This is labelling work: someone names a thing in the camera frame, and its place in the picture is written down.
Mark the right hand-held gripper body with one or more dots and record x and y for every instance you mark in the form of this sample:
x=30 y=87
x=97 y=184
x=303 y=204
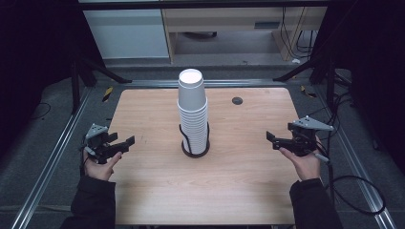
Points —
x=302 y=140

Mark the person's right hand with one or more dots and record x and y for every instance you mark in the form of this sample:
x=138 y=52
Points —
x=305 y=167

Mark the metal floor rail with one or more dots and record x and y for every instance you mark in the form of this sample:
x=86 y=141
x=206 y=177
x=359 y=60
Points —
x=51 y=162
x=363 y=178

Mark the round black table grommet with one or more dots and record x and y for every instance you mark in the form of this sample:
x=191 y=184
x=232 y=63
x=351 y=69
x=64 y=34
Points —
x=237 y=100

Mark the person's left hand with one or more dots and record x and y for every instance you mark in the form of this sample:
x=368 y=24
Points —
x=100 y=170

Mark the light wooden desk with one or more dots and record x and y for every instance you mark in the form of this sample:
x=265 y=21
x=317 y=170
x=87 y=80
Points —
x=223 y=19

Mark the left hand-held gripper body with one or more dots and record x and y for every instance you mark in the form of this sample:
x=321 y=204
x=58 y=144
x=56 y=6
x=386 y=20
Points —
x=97 y=144

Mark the white cabinet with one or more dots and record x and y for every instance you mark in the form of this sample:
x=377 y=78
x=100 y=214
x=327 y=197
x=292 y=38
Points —
x=127 y=33

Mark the yellow black tape piece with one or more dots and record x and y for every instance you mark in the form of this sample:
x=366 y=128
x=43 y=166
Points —
x=107 y=94
x=308 y=93

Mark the black metal stand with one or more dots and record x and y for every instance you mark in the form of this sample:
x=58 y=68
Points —
x=75 y=86
x=330 y=82

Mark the stack of white paper cups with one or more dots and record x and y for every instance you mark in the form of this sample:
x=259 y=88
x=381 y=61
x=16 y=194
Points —
x=193 y=120

